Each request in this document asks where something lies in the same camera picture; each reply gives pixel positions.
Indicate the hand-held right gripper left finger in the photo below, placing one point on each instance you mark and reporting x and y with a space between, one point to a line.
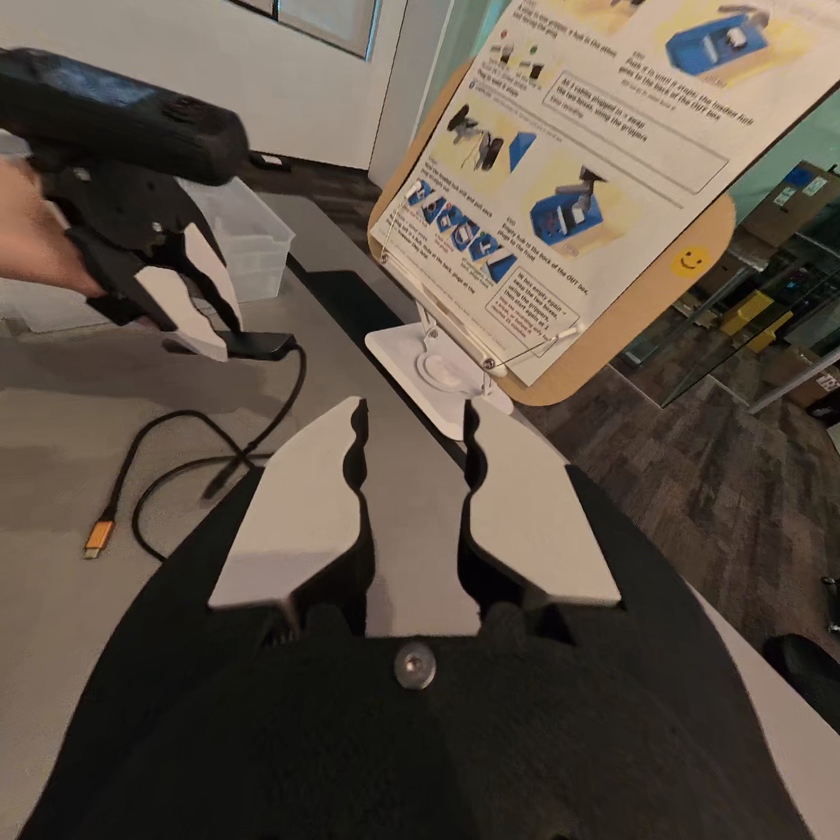
295 525

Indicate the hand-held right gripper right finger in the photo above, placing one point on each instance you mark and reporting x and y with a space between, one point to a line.
538 525

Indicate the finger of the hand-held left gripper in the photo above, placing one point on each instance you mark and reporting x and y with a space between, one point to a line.
177 308
213 275

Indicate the clear plastic bin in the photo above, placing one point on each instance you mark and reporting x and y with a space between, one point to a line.
249 243

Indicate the person's left hand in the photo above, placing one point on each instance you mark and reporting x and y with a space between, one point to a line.
33 229

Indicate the small black floor device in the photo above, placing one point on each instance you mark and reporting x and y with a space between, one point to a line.
269 161

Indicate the white stand base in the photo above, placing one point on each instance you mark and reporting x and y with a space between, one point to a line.
400 354

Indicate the wooden poster board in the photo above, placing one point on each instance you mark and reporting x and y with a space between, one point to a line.
630 328

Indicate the large glass window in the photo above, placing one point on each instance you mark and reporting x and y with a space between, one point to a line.
321 19

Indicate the yellow storage bin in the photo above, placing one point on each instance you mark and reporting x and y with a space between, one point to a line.
748 308

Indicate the yellow smiley sticker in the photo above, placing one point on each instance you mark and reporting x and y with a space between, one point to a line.
690 260

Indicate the labelled cardboard box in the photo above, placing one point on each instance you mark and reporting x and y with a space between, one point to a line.
804 374

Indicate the printed instruction poster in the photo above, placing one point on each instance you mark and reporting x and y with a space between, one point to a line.
623 164

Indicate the large cardboard box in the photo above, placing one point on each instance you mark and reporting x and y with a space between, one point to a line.
774 216

